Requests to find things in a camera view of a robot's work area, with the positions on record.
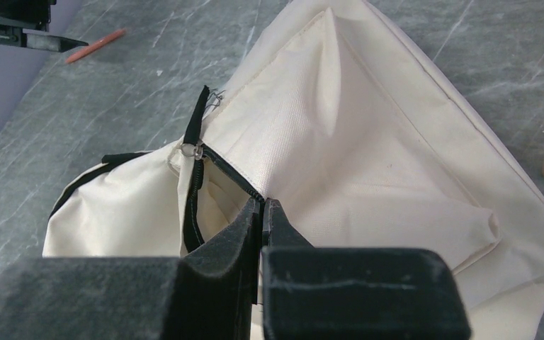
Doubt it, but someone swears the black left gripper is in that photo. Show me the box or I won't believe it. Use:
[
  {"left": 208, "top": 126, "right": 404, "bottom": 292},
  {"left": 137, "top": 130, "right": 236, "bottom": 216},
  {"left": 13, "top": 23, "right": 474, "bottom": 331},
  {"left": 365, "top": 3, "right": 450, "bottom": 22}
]
[{"left": 0, "top": 0, "right": 89, "bottom": 53}]

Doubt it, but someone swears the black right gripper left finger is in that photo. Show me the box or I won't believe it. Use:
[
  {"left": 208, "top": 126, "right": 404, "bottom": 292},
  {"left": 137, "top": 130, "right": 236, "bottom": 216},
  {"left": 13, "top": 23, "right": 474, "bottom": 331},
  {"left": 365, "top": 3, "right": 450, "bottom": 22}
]
[{"left": 0, "top": 199, "right": 263, "bottom": 339}]

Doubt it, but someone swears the orange green white marker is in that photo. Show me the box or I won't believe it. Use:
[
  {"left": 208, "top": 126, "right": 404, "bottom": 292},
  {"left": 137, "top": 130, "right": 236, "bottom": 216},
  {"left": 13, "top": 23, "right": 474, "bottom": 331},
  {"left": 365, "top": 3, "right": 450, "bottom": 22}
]
[{"left": 65, "top": 28, "right": 127, "bottom": 64}]

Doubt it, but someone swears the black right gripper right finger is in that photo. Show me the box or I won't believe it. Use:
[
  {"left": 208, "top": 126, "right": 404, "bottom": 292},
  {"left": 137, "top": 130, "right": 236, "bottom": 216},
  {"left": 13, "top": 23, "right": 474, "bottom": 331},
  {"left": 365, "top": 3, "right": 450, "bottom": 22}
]
[{"left": 261, "top": 199, "right": 472, "bottom": 339}]

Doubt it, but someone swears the beige canvas backpack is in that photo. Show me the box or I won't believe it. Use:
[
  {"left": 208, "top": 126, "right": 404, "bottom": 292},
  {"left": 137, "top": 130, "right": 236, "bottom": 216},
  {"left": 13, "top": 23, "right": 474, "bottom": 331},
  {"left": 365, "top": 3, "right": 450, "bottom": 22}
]
[{"left": 42, "top": 1, "right": 544, "bottom": 339}]

